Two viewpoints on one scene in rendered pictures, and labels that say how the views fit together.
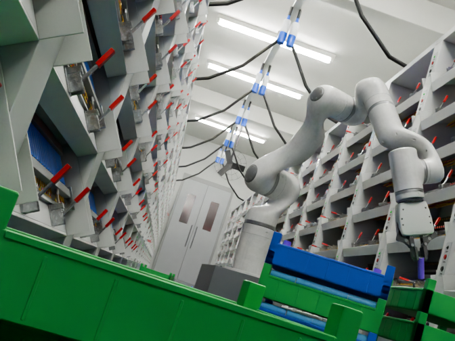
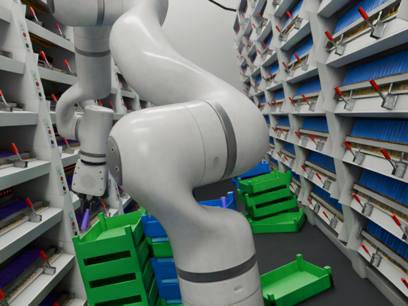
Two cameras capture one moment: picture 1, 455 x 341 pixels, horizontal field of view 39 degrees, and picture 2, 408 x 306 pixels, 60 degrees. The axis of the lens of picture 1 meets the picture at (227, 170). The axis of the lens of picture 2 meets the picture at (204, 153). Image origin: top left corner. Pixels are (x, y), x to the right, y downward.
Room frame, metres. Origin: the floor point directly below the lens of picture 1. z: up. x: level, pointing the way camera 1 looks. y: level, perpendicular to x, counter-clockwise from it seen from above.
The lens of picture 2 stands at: (2.91, -0.12, 0.79)
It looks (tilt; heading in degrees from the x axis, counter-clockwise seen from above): 6 degrees down; 185
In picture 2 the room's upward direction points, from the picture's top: 12 degrees counter-clockwise
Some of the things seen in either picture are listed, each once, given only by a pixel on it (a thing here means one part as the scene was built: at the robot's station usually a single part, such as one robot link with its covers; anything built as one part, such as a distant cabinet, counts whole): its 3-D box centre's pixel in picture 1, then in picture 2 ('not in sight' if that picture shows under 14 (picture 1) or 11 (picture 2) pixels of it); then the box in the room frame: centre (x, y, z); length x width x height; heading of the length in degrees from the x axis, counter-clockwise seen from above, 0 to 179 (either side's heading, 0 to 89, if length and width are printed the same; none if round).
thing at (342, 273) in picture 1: (330, 268); (190, 213); (1.63, -0.33, 0.44); 0.30 x 0.20 x 0.08; 74
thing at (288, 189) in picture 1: (273, 199); (182, 189); (2.42, -0.20, 0.69); 0.19 x 0.12 x 0.24; 122
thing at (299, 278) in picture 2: not in sight; (287, 281); (1.49, -0.01, 0.04); 0.30 x 0.20 x 0.08; 117
